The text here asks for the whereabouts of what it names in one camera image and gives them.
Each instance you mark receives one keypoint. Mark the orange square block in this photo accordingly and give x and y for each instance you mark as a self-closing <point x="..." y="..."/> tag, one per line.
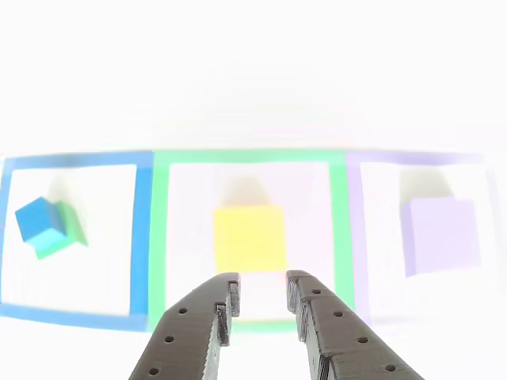
<point x="249" y="237"/>

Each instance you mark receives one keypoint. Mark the purple square block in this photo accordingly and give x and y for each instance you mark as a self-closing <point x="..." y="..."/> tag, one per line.
<point x="439" y="233"/>

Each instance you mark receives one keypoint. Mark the green square block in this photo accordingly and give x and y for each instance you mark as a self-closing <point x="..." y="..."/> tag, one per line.
<point x="71" y="225"/>

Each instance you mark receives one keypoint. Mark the small blue cube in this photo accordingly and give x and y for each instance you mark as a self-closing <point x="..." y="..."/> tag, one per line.
<point x="35" y="219"/>

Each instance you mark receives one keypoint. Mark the green tape square outline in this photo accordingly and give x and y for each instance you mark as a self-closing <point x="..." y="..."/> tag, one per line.
<point x="158" y="237"/>

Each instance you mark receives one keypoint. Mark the blue tape square outline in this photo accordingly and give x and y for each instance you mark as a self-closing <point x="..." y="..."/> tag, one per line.
<point x="140" y="237"/>

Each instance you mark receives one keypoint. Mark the purple tape square outline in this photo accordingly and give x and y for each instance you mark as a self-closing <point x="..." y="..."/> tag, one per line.
<point x="354" y="237"/>

